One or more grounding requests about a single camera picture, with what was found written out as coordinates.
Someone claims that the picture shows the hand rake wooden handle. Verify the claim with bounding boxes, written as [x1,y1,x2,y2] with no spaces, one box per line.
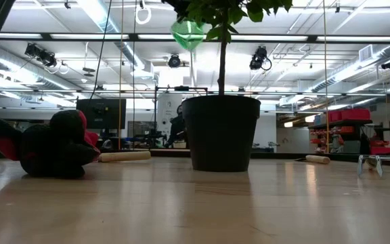
[356,155,390,182]
[98,150,152,163]

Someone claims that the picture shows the green spray bottle white nozzle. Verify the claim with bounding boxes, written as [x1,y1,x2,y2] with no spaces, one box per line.
[170,19,205,52]

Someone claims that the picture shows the wide steel trowel wooden handle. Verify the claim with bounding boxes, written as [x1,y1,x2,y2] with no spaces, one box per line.
[295,154,331,165]

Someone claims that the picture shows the red and black garden glove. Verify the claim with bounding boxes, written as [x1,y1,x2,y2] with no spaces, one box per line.
[0,109,101,180]

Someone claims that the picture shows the person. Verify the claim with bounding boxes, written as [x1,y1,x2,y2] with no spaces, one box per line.
[165,104,188,149]

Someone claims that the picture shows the green plant in black pot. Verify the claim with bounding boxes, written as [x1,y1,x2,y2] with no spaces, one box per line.
[160,0,294,173]

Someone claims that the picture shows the shelf rack with red bins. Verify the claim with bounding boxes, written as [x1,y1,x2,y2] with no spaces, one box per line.
[308,108,374,154]

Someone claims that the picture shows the red storage boxes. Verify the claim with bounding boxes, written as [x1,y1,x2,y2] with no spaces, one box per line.
[369,135,390,156]

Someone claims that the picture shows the yellow cord with black knob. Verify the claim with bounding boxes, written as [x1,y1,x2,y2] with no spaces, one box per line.
[118,32,124,150]

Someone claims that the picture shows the black aluminium table frame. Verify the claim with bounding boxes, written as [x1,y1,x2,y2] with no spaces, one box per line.
[100,148,390,167]

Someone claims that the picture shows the overhead light bar frame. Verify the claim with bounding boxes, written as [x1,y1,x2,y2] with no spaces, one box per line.
[0,33,390,44]

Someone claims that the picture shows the white hanging ring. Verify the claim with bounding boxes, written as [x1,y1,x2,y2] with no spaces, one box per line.
[135,5,152,26]

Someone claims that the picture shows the black hanging cable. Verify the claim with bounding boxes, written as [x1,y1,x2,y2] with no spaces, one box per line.
[88,0,114,102]

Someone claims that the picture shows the yellow hanging power cable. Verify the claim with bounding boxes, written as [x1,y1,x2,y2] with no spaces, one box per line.
[322,0,329,153]

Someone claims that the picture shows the silver ventilation duct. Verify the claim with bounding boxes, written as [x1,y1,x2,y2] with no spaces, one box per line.
[311,43,390,93]

